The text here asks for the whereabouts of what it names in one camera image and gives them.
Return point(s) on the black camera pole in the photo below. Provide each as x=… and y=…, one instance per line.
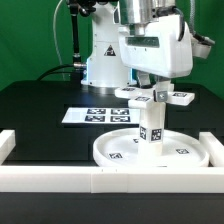
x=76, y=33

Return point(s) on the white fiducial marker sheet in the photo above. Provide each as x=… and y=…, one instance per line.
x=75, y=115

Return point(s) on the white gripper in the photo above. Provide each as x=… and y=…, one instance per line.
x=159, y=52

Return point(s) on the white cross-shaped table base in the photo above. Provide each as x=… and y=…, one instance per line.
x=144, y=98

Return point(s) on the white round table top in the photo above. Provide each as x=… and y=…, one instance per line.
x=119, y=148

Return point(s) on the white right fence block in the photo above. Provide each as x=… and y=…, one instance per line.
x=214, y=148

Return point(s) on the white left fence block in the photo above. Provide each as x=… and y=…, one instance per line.
x=7, y=144

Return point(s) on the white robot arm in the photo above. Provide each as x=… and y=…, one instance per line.
x=105, y=68

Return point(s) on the white fence block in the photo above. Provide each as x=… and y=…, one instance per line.
x=7, y=144
x=214, y=148

